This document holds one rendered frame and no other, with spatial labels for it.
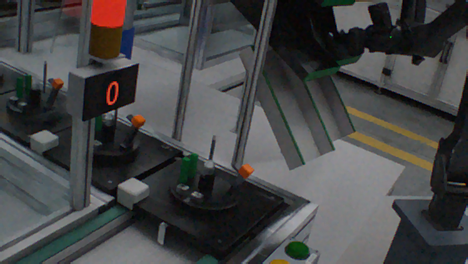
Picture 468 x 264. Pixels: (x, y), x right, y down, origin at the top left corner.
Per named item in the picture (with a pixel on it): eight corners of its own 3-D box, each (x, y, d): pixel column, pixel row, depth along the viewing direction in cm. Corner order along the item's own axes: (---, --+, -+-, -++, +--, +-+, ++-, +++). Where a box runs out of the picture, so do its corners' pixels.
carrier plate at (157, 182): (282, 205, 112) (285, 197, 111) (221, 260, 93) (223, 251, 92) (187, 161, 122) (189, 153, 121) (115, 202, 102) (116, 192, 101)
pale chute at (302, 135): (321, 155, 128) (335, 149, 125) (289, 170, 119) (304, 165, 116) (272, 48, 130) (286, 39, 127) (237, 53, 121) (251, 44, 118)
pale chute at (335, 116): (343, 137, 140) (356, 131, 137) (316, 149, 131) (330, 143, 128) (298, 39, 143) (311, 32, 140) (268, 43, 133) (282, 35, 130)
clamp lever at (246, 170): (236, 195, 104) (255, 169, 99) (230, 200, 102) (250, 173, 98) (221, 183, 104) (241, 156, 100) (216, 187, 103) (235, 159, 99)
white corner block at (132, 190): (149, 203, 104) (150, 185, 102) (133, 212, 100) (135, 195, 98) (129, 193, 106) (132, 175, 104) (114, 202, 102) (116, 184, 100)
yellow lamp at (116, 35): (126, 54, 84) (129, 25, 82) (104, 61, 80) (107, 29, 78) (103, 46, 86) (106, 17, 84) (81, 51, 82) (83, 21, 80)
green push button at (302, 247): (310, 255, 98) (312, 246, 97) (301, 265, 95) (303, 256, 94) (291, 246, 100) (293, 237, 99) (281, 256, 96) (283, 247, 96)
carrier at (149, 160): (182, 159, 122) (190, 108, 117) (109, 199, 102) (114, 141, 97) (104, 120, 132) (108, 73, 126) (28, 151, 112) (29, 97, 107)
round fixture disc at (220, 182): (251, 197, 109) (254, 189, 108) (214, 226, 98) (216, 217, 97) (195, 170, 115) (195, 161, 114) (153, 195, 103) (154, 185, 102)
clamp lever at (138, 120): (132, 145, 113) (146, 119, 109) (126, 148, 112) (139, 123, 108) (121, 134, 114) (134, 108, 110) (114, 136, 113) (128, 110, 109)
